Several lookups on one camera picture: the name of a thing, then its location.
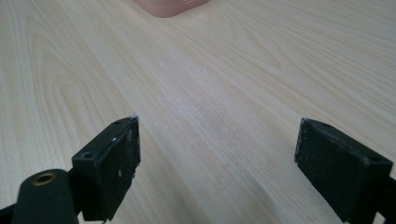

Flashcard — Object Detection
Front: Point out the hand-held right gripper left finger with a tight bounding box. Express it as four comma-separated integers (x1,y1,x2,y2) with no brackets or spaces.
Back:
71,115,142,223

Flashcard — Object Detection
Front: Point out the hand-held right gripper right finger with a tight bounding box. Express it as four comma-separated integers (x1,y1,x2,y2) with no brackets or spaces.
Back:
293,117,394,224

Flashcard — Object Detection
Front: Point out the pink plastic container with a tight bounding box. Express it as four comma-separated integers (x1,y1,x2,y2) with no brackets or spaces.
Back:
131,0,210,19

